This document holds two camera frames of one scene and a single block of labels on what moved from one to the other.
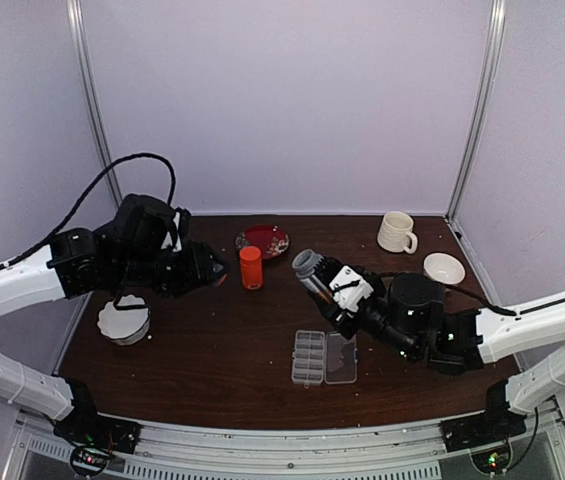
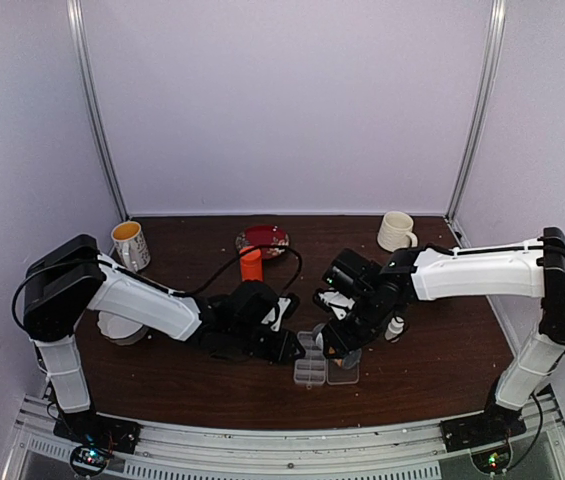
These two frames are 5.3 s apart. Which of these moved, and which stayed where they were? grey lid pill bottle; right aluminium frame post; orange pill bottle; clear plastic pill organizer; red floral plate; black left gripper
Moved: grey lid pill bottle; black left gripper
Stayed: clear plastic pill organizer; red floral plate; orange pill bottle; right aluminium frame post
